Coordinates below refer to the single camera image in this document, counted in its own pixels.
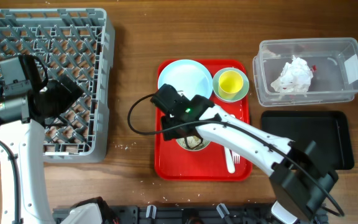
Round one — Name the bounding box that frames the green bowl with rice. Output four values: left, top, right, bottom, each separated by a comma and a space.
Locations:
176, 136, 210, 151

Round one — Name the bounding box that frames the large light blue plate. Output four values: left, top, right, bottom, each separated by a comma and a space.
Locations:
157, 59, 213, 100

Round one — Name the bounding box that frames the white paper napkin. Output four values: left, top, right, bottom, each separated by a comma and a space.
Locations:
270, 56, 313, 93

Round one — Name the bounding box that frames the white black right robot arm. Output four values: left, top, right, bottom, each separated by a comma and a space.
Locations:
152, 93, 344, 223

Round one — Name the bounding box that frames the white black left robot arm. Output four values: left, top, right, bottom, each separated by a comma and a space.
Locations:
0, 76, 83, 223

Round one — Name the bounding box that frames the grey plastic dishwasher rack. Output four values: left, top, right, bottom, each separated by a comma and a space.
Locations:
0, 8, 115, 163

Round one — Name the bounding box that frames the clear plastic waste bin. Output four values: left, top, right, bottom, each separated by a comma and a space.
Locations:
253, 37, 358, 107

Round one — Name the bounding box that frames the red plastic serving tray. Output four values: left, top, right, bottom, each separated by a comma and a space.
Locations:
154, 59, 252, 181

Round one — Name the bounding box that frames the small green saucer plate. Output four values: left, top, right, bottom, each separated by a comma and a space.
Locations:
213, 67, 249, 103

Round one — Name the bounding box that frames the yellow plastic cup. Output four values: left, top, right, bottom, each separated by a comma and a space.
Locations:
218, 70, 244, 100

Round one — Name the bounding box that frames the white plastic fork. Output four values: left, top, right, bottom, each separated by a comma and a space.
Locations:
231, 151, 241, 164

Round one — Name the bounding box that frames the white plastic spoon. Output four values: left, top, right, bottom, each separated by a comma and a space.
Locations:
224, 147, 236, 174

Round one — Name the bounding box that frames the black rectangular tray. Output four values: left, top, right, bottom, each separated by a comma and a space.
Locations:
261, 111, 355, 170

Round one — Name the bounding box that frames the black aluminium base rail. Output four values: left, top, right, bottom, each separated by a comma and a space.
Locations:
52, 202, 328, 224

